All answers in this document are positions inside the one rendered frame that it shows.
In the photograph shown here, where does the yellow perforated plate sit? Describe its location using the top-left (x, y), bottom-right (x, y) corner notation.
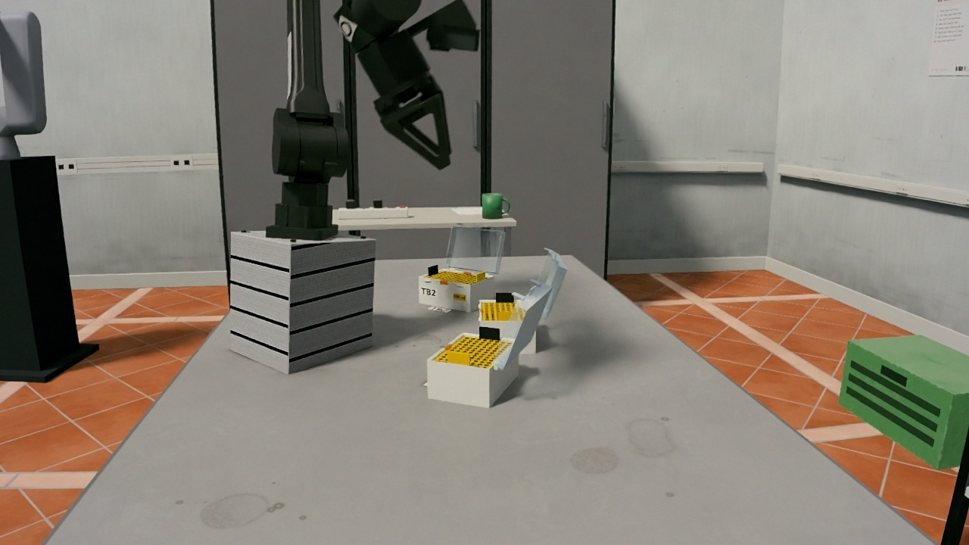
top-left (433, 326), bottom-right (500, 369)
top-left (481, 293), bottom-right (517, 321)
top-left (425, 265), bottom-right (488, 285)

